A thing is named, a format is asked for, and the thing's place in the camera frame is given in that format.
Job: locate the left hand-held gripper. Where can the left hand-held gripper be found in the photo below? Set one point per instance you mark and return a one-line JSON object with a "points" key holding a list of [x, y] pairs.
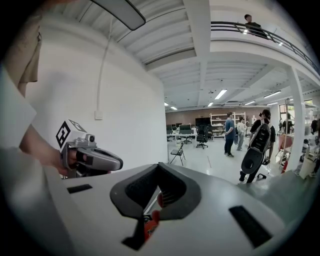
{"points": [[75, 140]]}

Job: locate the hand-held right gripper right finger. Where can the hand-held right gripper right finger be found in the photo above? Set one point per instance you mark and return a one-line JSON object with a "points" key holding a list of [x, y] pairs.
{"points": [[212, 212]]}

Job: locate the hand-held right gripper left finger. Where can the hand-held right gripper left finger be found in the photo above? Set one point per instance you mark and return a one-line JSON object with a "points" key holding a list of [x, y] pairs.
{"points": [[100, 212]]}

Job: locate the red vacuum cleaner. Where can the red vacuum cleaner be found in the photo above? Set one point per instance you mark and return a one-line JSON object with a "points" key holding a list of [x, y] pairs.
{"points": [[155, 218]]}

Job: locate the person's left forearm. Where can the person's left forearm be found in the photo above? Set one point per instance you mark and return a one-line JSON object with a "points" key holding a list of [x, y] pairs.
{"points": [[35, 145]]}

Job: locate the person's left hand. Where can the person's left hand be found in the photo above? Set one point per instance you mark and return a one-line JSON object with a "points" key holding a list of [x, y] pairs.
{"points": [[57, 160]]}

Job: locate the black folding chair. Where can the black folding chair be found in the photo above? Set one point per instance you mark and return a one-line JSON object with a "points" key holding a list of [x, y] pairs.
{"points": [[178, 155]]}

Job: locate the white office desk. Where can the white office desk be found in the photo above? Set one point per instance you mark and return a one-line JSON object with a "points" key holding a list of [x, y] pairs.
{"points": [[182, 135]]}

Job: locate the black office chair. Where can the black office chair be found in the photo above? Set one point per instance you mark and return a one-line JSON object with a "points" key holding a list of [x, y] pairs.
{"points": [[202, 137]]}

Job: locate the black desk monitor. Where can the black desk monitor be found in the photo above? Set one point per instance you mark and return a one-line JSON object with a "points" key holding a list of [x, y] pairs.
{"points": [[185, 127]]}

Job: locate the grey hard-shell backpack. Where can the grey hard-shell backpack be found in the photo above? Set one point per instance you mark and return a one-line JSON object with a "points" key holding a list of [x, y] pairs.
{"points": [[257, 145]]}

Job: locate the ceiling tube light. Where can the ceiling tube light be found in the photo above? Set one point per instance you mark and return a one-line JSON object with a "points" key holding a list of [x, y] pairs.
{"points": [[249, 102], [272, 94], [174, 108], [210, 104], [221, 94]]}

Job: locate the red fire extinguisher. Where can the red fire extinguisher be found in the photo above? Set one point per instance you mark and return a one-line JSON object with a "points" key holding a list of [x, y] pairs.
{"points": [[285, 166]]}

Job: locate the white shelving unit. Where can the white shelving unit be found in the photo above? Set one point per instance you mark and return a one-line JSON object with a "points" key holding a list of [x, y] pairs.
{"points": [[218, 125]]}

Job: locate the large black monitor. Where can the large black monitor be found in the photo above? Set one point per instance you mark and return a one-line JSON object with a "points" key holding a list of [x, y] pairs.
{"points": [[202, 121]]}

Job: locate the white trash bin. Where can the white trash bin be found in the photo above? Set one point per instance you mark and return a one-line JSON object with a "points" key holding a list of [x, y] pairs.
{"points": [[307, 166]]}

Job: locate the khaki shirt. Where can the khaki shirt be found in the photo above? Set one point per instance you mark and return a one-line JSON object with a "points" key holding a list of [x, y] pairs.
{"points": [[25, 55]]}

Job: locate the grey head-worn rig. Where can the grey head-worn rig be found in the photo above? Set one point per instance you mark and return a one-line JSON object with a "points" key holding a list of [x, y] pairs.
{"points": [[125, 12]]}

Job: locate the black balcony railing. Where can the black balcony railing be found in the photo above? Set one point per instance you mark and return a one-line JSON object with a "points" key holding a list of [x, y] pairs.
{"points": [[280, 40]]}

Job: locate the white wall conduit with box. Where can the white wall conduit with box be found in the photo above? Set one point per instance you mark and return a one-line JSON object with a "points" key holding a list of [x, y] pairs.
{"points": [[101, 75]]}

